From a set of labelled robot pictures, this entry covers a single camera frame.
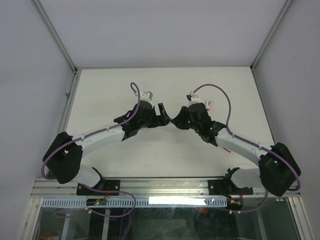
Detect grey slotted cable duct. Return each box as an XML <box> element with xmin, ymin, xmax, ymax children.
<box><xmin>42</xmin><ymin>197</ymin><xmax>227</xmax><ymax>209</ymax></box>

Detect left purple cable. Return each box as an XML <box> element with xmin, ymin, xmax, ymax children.
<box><xmin>41</xmin><ymin>81</ymin><xmax>142</xmax><ymax>181</ymax></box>

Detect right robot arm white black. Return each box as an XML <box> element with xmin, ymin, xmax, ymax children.
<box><xmin>172</xmin><ymin>103</ymin><xmax>301</xmax><ymax>197</ymax></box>

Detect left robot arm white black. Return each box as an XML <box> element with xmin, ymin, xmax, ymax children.
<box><xmin>42</xmin><ymin>100</ymin><xmax>171</xmax><ymax>195</ymax></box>

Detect right aluminium frame post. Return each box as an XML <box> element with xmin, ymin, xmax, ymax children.
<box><xmin>250</xmin><ymin>0</ymin><xmax>295</xmax><ymax>72</ymax></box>

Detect aluminium frame post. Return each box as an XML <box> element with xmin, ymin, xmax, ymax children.
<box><xmin>30</xmin><ymin>0</ymin><xmax>78</xmax><ymax>75</ymax></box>
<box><xmin>250</xmin><ymin>0</ymin><xmax>295</xmax><ymax>72</ymax></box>

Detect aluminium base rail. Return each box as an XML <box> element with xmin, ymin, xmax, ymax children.
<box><xmin>31</xmin><ymin>176</ymin><xmax>301</xmax><ymax>200</ymax></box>

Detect black mounting plate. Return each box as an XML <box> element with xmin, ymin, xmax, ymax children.
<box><xmin>207</xmin><ymin>179</ymin><xmax>254</xmax><ymax>198</ymax></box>
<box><xmin>76</xmin><ymin>179</ymin><xmax>121</xmax><ymax>196</ymax></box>

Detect left aluminium frame post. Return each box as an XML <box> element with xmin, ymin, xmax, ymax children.
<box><xmin>30</xmin><ymin>0</ymin><xmax>78</xmax><ymax>75</ymax></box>

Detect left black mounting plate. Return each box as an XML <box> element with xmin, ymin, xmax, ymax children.
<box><xmin>76</xmin><ymin>179</ymin><xmax>121</xmax><ymax>196</ymax></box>

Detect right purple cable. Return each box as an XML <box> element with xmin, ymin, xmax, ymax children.
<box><xmin>191</xmin><ymin>83</ymin><xmax>302</xmax><ymax>192</ymax></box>

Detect pink white mini stapler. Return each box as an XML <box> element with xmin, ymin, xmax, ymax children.
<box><xmin>205</xmin><ymin>101</ymin><xmax>214</xmax><ymax>112</ymax></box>

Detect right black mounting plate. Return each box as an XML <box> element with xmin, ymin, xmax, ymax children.
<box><xmin>207</xmin><ymin>179</ymin><xmax>254</xmax><ymax>198</ymax></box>

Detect purple cable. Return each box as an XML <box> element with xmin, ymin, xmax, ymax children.
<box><xmin>191</xmin><ymin>83</ymin><xmax>302</xmax><ymax>192</ymax></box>
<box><xmin>41</xmin><ymin>81</ymin><xmax>142</xmax><ymax>181</ymax></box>

